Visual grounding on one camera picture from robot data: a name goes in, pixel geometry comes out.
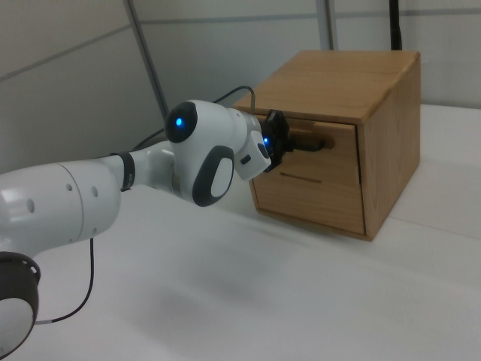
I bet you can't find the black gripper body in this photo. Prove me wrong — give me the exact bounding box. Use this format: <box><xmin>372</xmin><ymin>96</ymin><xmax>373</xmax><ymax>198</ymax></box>
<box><xmin>262</xmin><ymin>112</ymin><xmax>282</xmax><ymax>174</ymax></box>

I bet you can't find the wooden drawer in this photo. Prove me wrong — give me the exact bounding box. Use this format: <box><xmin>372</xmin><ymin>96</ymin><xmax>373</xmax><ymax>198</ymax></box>
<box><xmin>249</xmin><ymin>111</ymin><xmax>368</xmax><ymax>237</ymax></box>

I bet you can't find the wooden cabinet housing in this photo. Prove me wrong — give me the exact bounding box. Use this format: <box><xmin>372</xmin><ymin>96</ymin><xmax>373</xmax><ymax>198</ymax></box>
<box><xmin>232</xmin><ymin>50</ymin><xmax>422</xmax><ymax>243</ymax></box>

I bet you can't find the black pole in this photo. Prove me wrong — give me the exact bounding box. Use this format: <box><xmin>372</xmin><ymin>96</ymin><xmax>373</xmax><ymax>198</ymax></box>
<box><xmin>388</xmin><ymin>0</ymin><xmax>404</xmax><ymax>52</ymax></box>

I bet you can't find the grey partition post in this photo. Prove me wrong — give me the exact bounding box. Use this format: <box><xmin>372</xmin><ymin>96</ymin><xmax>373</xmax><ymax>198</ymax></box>
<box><xmin>126</xmin><ymin>0</ymin><xmax>169</xmax><ymax>118</ymax></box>
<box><xmin>321</xmin><ymin>0</ymin><xmax>340</xmax><ymax>51</ymax></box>

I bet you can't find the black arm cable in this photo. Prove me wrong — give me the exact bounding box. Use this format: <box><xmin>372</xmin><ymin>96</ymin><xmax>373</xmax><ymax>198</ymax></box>
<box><xmin>35</xmin><ymin>86</ymin><xmax>257</xmax><ymax>325</ymax></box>

